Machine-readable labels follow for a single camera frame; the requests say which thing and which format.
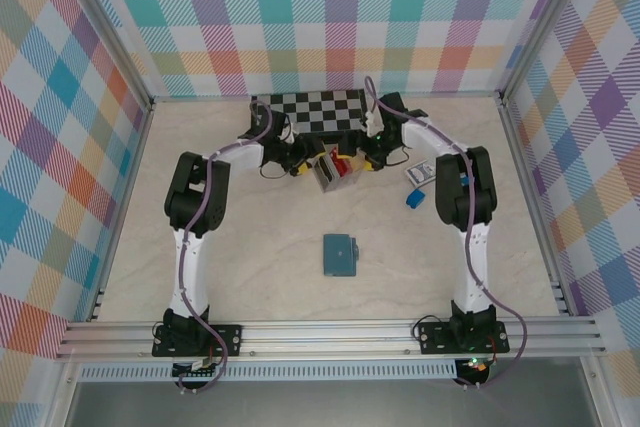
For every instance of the black silver chessboard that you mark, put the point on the black silver chessboard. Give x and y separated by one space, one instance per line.
320 107

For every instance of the red credit card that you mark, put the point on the red credit card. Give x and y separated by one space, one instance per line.
341 166

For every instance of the aluminium front rail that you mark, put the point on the aluminium front rail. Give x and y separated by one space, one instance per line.
325 339

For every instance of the dark grey credit card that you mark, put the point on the dark grey credit card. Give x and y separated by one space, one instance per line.
326 169

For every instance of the back aluminium floor rail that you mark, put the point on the back aluminium floor rail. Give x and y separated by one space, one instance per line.
200 97

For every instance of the right aluminium floor rail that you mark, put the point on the right aluminium floor rail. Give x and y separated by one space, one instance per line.
534 207

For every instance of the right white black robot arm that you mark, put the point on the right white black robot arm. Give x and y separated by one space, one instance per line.
475 257

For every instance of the left aluminium frame post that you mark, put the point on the left aluminium frame post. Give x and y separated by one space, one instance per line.
110 32

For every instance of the aluminium floor rail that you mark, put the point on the aluminium floor rail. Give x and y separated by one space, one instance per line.
121 217
200 97
534 207

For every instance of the small circuit board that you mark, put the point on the small circuit board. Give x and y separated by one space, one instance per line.
477 366
200 366

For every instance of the blue card holder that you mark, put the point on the blue card holder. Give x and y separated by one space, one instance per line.
337 257

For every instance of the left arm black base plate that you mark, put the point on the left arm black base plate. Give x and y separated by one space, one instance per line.
230 339

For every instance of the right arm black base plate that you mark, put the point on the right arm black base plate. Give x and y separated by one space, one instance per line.
430 339

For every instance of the aluminium frame post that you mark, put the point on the aluminium frame post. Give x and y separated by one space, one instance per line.
110 32
544 22

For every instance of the clear plastic card box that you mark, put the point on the clear plastic card box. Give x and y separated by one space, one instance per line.
332 186

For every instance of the left aluminium floor rail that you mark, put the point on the left aluminium floor rail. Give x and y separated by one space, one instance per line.
121 217

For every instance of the left small circuit board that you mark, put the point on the left small circuit board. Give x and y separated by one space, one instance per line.
200 366

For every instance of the right aluminium frame post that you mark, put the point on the right aluminium frame post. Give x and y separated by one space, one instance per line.
544 22

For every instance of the tan credit card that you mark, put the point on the tan credit card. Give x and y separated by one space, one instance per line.
356 162

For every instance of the blue playing card deck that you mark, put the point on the blue playing card deck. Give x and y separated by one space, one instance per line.
419 171

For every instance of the right small circuit board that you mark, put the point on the right small circuit board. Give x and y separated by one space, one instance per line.
477 366

